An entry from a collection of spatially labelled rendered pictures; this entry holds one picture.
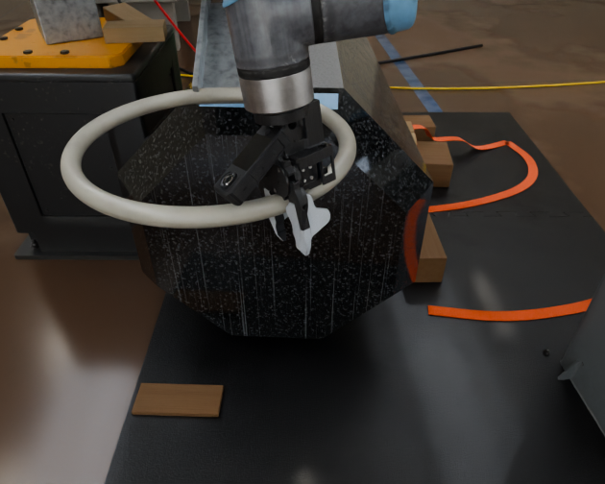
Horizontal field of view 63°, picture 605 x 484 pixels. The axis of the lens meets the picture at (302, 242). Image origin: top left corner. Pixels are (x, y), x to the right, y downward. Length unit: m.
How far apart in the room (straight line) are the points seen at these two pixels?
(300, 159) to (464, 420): 1.09
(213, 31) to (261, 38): 0.69
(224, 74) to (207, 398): 0.91
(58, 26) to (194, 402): 1.32
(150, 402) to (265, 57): 1.18
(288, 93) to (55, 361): 1.40
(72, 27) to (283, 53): 1.46
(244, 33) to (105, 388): 1.30
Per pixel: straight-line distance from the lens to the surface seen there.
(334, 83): 1.24
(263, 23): 0.60
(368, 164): 1.23
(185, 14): 5.49
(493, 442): 1.56
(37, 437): 1.67
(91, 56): 1.83
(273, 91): 0.61
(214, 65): 1.19
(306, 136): 0.68
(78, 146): 0.91
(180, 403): 1.56
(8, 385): 1.83
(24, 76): 1.89
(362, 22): 0.61
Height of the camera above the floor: 1.28
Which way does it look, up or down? 38 degrees down
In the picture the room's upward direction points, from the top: straight up
